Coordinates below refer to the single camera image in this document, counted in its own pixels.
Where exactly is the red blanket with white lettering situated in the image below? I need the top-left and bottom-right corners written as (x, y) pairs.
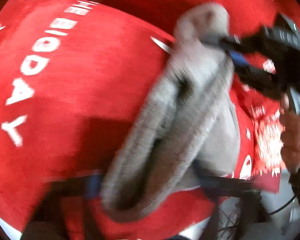
top-left (0, 0), bottom-right (300, 239)

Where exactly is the grey knitted garment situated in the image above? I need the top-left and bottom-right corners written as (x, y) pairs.
top-left (101, 3), bottom-right (240, 222)

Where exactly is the person's right hand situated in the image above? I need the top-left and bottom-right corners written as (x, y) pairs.
top-left (280, 94), bottom-right (300, 173)

